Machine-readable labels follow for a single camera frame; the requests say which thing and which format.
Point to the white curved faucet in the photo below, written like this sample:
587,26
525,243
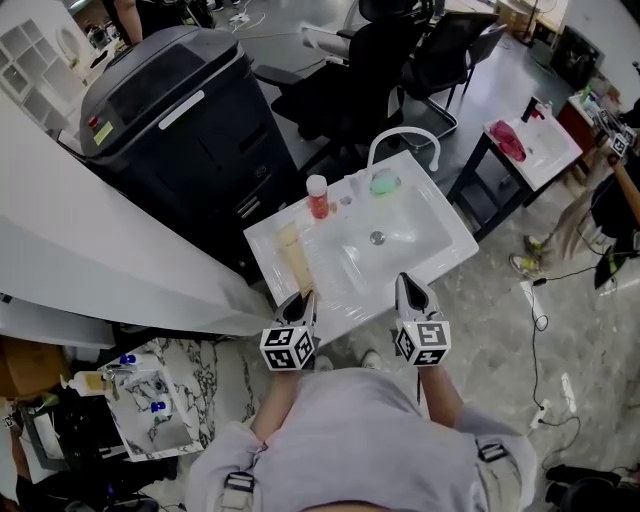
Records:
405,131

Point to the black metal table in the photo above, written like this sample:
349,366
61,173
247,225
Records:
487,195

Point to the black mesh office chair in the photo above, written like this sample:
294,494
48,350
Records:
445,55

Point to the black high-back office chair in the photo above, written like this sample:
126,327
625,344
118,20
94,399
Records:
350,85

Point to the white cubby shelf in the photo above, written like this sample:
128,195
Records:
35,65

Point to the red bottle with white cap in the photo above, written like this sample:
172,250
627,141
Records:
318,200

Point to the brown cardboard box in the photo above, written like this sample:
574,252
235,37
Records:
30,365

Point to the white power strip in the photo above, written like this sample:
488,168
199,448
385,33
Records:
540,414
535,305

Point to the red cloth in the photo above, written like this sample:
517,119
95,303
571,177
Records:
507,140

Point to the green soap in clear dish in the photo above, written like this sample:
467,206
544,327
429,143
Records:
385,182

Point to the person's grey shirt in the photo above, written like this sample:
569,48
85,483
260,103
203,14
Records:
360,440

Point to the person's left forearm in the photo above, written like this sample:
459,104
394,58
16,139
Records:
277,400

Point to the black office copier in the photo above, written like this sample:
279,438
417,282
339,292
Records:
175,125

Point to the white column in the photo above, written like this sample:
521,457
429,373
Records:
100,240

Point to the person's white right shoe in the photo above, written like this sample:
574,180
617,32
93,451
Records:
371,359

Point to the person's white left shoe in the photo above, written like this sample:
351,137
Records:
323,364

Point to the white ceramic sink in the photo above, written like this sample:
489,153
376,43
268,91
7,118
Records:
415,235

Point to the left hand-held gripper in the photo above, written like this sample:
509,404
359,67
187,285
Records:
285,347

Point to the clear pump bottle amber liquid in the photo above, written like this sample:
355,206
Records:
87,384

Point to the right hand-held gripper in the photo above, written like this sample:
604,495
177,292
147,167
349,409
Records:
425,342

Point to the marble pattern sink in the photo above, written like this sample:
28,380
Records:
150,430

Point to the black sink faucet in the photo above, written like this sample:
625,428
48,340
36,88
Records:
531,110

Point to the white sink with black faucet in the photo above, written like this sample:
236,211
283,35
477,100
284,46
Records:
545,145

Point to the black storage crate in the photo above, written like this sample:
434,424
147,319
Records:
80,430

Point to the white bottle with blue cap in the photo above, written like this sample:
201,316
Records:
159,407
129,359

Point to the person's white shoe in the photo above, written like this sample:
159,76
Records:
371,359
323,364

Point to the person's right forearm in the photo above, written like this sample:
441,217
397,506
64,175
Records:
440,395

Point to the black round device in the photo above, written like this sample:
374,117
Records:
585,492

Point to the chrome sink faucet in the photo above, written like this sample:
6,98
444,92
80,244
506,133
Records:
117,372

